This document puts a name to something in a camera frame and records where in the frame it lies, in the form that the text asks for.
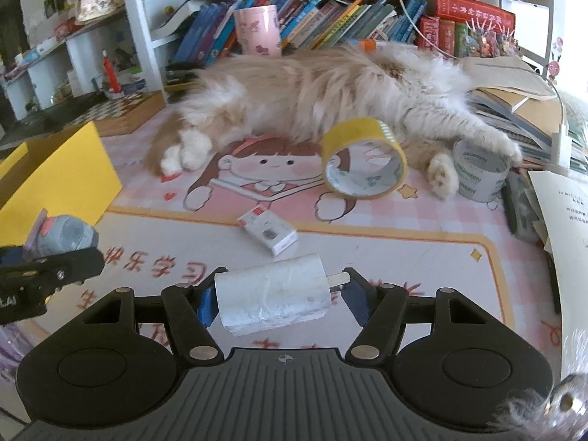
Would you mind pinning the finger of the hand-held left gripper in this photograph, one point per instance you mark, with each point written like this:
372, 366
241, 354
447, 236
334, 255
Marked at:
14, 255
69, 268

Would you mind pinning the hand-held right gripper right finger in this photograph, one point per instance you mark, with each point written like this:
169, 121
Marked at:
360, 303

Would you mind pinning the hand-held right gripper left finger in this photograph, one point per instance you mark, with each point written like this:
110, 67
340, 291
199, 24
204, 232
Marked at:
206, 305

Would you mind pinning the grey and purple toy car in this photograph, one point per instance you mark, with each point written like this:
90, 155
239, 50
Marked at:
69, 234

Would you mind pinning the white charger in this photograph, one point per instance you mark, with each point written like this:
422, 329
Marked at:
271, 291

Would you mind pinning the yellow cardboard box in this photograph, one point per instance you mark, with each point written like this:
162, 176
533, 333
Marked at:
69, 179

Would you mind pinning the pink checked tablecloth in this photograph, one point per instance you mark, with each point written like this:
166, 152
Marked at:
413, 248

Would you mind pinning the small white box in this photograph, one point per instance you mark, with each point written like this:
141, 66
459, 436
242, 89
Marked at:
268, 234

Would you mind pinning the grey tape roll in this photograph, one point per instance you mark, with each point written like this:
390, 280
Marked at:
477, 183

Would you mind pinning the wooden chessboard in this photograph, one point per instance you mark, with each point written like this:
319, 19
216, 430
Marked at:
124, 110

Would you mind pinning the yellow tape roll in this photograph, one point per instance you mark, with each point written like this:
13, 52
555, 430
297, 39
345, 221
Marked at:
353, 131

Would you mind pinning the black case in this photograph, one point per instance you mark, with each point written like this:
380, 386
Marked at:
523, 211

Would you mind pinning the white low shelf unit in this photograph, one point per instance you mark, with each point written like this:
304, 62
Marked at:
46, 69

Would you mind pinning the white round tub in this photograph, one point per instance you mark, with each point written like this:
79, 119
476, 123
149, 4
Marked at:
134, 80

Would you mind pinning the red and white stick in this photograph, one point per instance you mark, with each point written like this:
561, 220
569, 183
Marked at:
109, 73

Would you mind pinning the white paper sheet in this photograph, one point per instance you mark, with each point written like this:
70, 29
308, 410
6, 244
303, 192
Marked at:
567, 248

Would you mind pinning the fluffy grey pompom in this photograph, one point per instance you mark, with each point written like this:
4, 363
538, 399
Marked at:
551, 404

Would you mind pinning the fluffy cream cat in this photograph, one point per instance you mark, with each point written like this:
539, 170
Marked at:
312, 87

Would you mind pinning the stack of notebooks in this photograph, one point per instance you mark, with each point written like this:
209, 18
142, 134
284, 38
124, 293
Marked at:
514, 101

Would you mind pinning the orange capped marker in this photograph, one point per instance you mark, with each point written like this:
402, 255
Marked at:
374, 45

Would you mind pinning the white bookshelf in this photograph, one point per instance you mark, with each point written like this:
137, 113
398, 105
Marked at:
135, 18

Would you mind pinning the row of leaning books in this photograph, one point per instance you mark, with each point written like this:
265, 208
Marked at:
211, 32

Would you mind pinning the pink cup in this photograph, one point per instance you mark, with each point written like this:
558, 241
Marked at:
257, 32

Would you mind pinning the red boxed book set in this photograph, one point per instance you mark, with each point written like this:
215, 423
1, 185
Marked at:
468, 9

